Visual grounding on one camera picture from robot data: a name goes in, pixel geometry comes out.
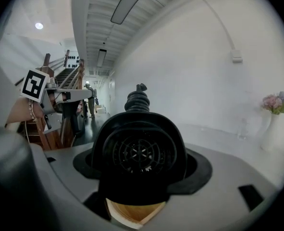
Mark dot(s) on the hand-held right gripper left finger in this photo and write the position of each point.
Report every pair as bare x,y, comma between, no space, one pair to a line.
60,177

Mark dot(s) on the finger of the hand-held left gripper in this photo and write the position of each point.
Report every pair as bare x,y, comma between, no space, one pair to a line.
70,119
85,109

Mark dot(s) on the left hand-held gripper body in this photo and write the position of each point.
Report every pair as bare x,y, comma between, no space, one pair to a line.
34,84

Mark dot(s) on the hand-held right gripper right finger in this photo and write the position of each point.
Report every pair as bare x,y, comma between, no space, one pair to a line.
223,177

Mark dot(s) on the black hair dryer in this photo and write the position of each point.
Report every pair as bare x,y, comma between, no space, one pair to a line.
141,129

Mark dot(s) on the person's left forearm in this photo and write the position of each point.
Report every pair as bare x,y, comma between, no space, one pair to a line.
18,112

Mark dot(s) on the cardboard box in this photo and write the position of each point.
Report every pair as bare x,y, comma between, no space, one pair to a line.
100,109

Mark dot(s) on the wooden staircase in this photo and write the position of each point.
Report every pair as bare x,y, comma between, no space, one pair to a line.
68,77

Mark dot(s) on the long ceiling lamp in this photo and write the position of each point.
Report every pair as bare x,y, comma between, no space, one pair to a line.
102,58
129,3

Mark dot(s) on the round ceiling light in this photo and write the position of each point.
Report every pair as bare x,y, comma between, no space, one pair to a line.
39,26

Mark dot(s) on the white vase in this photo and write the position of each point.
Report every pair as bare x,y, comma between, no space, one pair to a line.
272,133

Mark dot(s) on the pastel flower bouquet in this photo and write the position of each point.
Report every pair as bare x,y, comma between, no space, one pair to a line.
275,103

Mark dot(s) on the white wall junction box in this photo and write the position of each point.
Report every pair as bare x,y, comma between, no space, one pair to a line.
236,56

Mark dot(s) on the white wall conduit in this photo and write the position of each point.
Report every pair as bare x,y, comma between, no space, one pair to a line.
218,18

